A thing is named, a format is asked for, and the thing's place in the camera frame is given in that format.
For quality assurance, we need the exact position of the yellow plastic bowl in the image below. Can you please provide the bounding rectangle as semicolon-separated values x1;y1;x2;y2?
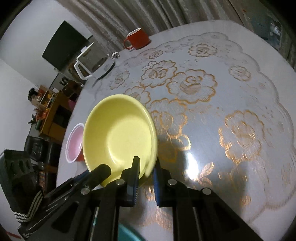
83;94;158;187

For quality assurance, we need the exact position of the red plastic cup bowl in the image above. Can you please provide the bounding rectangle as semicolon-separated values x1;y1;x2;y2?
65;123;84;163

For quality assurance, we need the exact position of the teal rimmed plate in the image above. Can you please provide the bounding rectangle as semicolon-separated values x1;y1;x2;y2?
118;223;145;241

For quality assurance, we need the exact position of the lace gold embroidered tablecloth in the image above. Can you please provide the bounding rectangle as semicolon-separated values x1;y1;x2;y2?
95;32;295;222

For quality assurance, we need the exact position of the wooden shelf cabinet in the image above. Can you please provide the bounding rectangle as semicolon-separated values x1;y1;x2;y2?
28;80;82;144

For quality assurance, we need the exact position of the white electric kettle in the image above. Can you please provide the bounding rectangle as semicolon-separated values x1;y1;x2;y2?
74;43;115;81

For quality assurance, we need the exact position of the red ceramic mug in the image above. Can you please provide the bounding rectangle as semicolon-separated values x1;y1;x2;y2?
123;28;151;50

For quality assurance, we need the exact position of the grey curtain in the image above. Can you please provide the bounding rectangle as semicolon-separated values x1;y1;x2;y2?
58;0;242;53

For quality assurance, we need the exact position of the black wall television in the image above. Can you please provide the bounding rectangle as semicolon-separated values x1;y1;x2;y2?
42;21;87;70

